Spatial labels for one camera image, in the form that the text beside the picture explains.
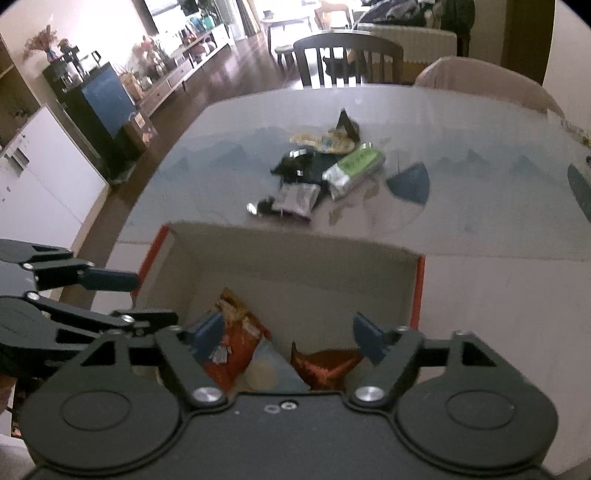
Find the green snack packet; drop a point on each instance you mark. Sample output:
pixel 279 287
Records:
pixel 355 168

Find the small dark stool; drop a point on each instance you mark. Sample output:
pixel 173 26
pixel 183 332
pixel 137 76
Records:
pixel 285 50

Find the pink covered chair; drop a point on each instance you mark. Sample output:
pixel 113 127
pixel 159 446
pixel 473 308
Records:
pixel 480 81

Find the flat television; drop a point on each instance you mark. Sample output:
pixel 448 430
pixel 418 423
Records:
pixel 166 5

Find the dark red snack bag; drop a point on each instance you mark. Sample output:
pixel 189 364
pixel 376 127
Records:
pixel 323 364

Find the wooden wall shelf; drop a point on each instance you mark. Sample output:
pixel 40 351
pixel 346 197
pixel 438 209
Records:
pixel 16 101

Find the dark wooden chair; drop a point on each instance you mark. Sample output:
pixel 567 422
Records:
pixel 346 46

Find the long yellow strip packet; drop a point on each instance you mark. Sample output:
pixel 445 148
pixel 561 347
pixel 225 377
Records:
pixel 318 141

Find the sofa with cream cover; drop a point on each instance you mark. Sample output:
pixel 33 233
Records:
pixel 411 41

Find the long low tv cabinet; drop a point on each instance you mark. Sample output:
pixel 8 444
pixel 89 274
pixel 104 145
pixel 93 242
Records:
pixel 184 74

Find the pale blue snack packet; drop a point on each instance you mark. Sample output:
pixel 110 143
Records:
pixel 274 367

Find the electric kettle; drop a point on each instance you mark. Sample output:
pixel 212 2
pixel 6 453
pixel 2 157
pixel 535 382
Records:
pixel 95 56

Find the black triangular snack packet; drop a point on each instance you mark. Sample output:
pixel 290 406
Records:
pixel 349 125

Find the black cabinet with blue panel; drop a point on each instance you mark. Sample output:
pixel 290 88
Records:
pixel 101 106

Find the red-sided cardboard box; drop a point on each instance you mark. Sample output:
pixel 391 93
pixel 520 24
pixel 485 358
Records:
pixel 295 286

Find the pile of clothes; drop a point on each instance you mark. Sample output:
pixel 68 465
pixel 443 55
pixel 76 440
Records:
pixel 406 11

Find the grey silver snack packet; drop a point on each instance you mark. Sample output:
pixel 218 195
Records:
pixel 295 199

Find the window curtain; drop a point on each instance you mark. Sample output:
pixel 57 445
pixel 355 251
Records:
pixel 244 16

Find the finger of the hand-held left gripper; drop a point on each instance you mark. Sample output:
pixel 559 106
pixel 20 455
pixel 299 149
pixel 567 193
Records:
pixel 138 319
pixel 108 280

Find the round black cookie packet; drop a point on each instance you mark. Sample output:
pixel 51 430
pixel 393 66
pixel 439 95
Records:
pixel 262 206

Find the pink flower bouquet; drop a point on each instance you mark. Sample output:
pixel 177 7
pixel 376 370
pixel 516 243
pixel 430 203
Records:
pixel 147 50

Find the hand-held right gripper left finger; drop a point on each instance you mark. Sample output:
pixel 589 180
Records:
pixel 207 332

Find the dark wooden door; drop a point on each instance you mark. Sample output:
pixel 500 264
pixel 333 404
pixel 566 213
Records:
pixel 526 37

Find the bright red snack bag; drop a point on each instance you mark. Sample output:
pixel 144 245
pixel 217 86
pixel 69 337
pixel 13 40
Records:
pixel 233 344

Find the small orange wooden chair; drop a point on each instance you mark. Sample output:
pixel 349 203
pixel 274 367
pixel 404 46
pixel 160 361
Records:
pixel 332 11

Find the white cabinet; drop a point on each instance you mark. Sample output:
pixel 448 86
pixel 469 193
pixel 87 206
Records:
pixel 46 184

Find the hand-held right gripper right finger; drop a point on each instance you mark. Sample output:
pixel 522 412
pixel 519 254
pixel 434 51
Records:
pixel 369 337

